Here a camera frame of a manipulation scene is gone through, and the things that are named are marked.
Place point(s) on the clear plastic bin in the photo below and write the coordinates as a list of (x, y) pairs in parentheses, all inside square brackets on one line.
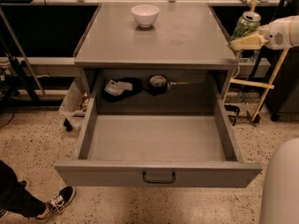
[(74, 106)]

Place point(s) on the open grey top drawer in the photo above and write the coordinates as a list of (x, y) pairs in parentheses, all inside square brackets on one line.
[(115, 150)]

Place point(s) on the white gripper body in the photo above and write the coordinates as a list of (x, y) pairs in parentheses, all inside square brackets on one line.
[(275, 34)]

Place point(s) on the person leg in black trousers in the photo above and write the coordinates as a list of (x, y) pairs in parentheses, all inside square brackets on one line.
[(26, 204)]

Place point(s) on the black and white sneaker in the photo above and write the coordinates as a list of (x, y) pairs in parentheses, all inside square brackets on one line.
[(58, 203)]

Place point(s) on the white ceramic bowl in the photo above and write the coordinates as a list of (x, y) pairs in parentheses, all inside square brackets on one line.
[(145, 15)]

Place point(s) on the black drawer handle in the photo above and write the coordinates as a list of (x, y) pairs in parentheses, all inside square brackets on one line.
[(159, 177)]

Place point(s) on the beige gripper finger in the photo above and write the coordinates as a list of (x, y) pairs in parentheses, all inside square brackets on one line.
[(249, 42)]

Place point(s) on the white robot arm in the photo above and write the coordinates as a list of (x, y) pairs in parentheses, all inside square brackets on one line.
[(280, 200)]

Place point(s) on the green soda can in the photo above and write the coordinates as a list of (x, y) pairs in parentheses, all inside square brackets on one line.
[(246, 24)]

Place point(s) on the grey cabinet with top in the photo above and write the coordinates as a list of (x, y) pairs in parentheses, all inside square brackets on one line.
[(185, 45)]

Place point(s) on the black pouch with papers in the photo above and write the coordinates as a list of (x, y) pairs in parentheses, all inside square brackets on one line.
[(117, 90)]

